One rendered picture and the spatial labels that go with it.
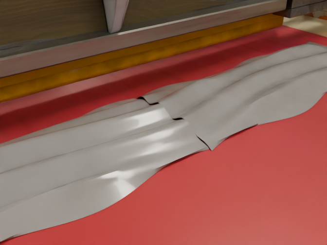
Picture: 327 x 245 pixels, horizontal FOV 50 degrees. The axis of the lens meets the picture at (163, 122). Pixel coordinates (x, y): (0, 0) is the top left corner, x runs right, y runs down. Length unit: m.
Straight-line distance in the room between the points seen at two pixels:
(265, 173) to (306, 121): 0.06
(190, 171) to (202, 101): 0.06
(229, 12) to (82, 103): 0.12
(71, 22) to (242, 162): 0.12
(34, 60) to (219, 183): 0.11
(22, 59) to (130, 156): 0.08
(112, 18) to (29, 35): 0.05
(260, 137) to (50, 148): 0.10
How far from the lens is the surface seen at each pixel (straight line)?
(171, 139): 0.17
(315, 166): 0.17
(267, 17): 0.34
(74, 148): 0.17
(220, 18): 0.26
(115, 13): 0.20
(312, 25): 0.39
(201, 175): 0.16
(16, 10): 0.20
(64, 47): 0.20
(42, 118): 0.21
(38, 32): 0.21
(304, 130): 0.20
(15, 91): 0.23
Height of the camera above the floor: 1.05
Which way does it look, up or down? 31 degrees down
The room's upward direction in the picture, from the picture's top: 1 degrees counter-clockwise
